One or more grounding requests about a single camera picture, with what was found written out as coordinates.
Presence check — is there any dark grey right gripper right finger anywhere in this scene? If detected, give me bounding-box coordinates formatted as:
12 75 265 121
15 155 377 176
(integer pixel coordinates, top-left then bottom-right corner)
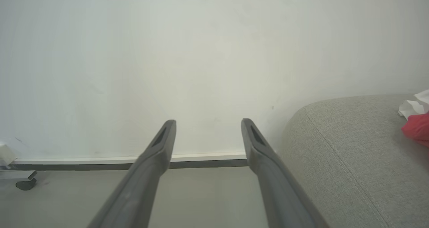
241 118 330 228

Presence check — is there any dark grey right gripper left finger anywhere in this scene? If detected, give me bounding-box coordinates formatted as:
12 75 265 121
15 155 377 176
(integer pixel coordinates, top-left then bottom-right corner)
86 119 177 228

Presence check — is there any red and white basketball jersey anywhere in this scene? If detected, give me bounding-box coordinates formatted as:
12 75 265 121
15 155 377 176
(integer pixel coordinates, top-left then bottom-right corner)
398 89 429 147

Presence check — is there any grey fabric sofa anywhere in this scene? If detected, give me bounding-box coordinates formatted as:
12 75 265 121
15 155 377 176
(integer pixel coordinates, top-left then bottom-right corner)
277 94 429 228

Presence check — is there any black caster wheel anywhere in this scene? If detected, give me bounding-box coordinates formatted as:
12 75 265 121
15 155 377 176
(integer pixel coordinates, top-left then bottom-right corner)
15 178 37 191

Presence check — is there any white box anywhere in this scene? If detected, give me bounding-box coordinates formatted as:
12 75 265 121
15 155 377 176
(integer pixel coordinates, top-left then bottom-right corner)
0 143 18 169

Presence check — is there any white and black wall baseboard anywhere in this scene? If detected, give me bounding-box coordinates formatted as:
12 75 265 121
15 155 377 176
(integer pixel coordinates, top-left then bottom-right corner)
10 152 249 171

